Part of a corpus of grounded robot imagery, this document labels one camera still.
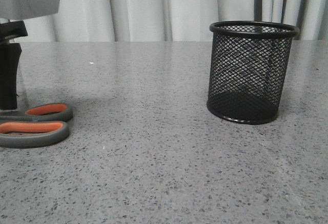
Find black mesh metal bucket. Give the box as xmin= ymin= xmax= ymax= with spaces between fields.
xmin=207 ymin=21 xmax=299 ymax=125

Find grey and orange scissors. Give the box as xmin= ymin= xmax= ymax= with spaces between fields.
xmin=1 ymin=103 xmax=73 ymax=149

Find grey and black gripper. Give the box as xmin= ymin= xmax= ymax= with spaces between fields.
xmin=1 ymin=0 xmax=60 ymax=110

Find grey pleated curtain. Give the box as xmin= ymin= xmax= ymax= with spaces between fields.
xmin=24 ymin=0 xmax=327 ymax=42

